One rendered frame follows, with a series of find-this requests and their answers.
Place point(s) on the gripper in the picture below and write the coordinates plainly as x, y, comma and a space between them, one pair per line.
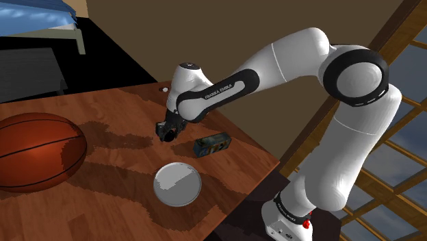
170, 128

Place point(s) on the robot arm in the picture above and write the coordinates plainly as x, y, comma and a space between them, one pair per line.
347, 140

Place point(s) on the blue printed box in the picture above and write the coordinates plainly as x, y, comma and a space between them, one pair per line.
212, 144

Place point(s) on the grey round plate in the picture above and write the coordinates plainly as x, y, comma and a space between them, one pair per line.
177, 184

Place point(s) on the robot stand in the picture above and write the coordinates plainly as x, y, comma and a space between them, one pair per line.
247, 217

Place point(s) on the orange basketball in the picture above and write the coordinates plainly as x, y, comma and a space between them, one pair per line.
33, 152

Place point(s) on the dark grey cabinet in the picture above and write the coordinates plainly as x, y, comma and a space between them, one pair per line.
28, 73

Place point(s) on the bed with blue cover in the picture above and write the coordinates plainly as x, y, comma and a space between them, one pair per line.
36, 20

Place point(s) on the wooden framed window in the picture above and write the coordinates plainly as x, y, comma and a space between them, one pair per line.
393, 167

